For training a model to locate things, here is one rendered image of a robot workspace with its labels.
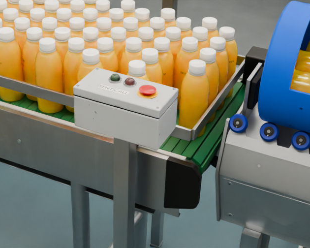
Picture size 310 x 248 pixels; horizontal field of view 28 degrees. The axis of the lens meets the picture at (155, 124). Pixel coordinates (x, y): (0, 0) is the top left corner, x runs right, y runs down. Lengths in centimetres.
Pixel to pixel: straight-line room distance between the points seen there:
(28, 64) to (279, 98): 64
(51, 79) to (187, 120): 35
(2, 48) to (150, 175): 48
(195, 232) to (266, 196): 107
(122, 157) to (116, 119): 12
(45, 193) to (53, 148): 116
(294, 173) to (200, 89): 29
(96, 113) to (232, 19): 318
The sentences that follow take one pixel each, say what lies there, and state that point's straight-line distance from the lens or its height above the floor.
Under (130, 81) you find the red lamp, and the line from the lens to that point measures 130.
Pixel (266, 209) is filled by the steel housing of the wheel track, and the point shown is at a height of 74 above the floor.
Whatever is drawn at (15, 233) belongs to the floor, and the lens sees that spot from 257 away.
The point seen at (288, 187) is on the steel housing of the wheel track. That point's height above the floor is 85.
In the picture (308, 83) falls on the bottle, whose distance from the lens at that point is 134.
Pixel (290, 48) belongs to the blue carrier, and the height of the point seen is 118.
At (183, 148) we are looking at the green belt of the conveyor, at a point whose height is 90.
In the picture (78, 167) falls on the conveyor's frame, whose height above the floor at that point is 79.
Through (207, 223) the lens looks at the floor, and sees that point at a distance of 261.
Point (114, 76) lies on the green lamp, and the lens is 132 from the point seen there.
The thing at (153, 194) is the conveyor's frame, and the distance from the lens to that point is 151.
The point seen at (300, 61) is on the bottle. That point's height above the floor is 113.
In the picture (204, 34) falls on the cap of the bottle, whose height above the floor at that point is 108.
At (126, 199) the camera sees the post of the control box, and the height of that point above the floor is 81.
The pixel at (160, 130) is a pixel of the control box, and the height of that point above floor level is 105.
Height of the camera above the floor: 175
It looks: 33 degrees down
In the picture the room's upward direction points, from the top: 3 degrees clockwise
